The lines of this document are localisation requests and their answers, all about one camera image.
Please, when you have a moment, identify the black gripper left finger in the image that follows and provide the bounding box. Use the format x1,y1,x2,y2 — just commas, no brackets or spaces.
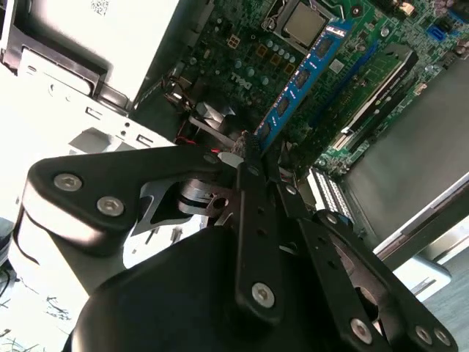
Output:
14,133,290,327

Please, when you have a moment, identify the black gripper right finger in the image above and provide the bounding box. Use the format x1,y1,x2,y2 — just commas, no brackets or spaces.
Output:
263,150,461,352

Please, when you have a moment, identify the blue RAM stick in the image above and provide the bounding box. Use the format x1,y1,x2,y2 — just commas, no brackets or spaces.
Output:
254,26,348,152

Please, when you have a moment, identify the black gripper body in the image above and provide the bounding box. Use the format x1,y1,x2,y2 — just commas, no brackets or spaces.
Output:
62,222,345,352

